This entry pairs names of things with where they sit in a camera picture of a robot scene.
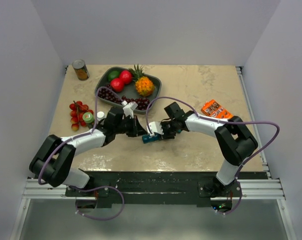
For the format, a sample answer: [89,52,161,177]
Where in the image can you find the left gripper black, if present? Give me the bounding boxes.
[114,115,147,138]

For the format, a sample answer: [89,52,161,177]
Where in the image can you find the teal five-day pill organizer strip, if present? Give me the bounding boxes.
[142,134,161,144]

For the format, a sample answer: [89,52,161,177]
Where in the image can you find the green pill bottle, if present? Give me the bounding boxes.
[82,112,95,129]

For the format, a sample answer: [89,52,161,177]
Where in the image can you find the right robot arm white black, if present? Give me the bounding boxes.
[161,102,258,197]

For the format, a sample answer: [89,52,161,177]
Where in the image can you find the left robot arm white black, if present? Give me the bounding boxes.
[29,107,147,196]

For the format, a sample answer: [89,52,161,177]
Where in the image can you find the grey plastic fruit tray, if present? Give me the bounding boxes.
[94,66,162,107]

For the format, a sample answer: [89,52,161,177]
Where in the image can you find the white-capped dark pill bottle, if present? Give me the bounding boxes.
[96,111,106,121]

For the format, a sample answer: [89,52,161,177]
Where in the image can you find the orange toy pineapple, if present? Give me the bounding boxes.
[128,64,155,97]

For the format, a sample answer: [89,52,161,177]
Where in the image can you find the orange snack box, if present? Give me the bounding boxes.
[201,99,233,119]

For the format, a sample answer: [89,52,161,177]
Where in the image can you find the dark purple grape bunch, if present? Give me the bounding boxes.
[98,84,122,104]

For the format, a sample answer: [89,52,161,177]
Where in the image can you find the red apple front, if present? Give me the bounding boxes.
[110,78,125,93]

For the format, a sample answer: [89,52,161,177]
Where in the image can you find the red apple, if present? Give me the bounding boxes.
[110,78,125,93]
[119,70,133,85]

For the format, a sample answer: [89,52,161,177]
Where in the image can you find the red apple rear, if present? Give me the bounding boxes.
[119,70,133,85]

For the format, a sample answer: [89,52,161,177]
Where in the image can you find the green lime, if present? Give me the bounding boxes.
[107,70,120,82]

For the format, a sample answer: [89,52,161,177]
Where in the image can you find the red cherry tomato bunch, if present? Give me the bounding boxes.
[69,101,94,132]

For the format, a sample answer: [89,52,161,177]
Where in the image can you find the tin can yellow label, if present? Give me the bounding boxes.
[72,59,89,81]

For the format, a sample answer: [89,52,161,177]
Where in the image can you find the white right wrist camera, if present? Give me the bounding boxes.
[147,121,164,137]

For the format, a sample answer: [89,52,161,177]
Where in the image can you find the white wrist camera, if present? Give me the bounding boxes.
[121,100,138,118]
[147,121,164,137]

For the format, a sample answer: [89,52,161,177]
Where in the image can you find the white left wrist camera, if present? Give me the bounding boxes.
[121,100,138,118]

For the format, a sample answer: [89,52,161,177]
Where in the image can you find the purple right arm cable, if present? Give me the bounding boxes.
[145,96,281,180]

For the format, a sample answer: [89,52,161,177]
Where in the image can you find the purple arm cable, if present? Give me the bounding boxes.
[37,86,125,186]
[145,96,281,180]

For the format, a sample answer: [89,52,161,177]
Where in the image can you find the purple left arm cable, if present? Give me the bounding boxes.
[37,86,125,186]

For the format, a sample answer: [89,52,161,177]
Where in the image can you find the black table front rail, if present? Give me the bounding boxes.
[57,171,267,210]

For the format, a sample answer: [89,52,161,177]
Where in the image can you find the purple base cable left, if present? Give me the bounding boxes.
[70,186,125,222]

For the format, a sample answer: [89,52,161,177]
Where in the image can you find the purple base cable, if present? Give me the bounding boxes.
[70,186,125,222]
[214,179,243,216]

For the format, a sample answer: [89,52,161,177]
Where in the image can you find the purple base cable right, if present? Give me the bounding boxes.
[214,179,243,216]

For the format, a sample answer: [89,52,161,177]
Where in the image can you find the aluminium frame rail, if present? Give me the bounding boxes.
[236,66,297,240]

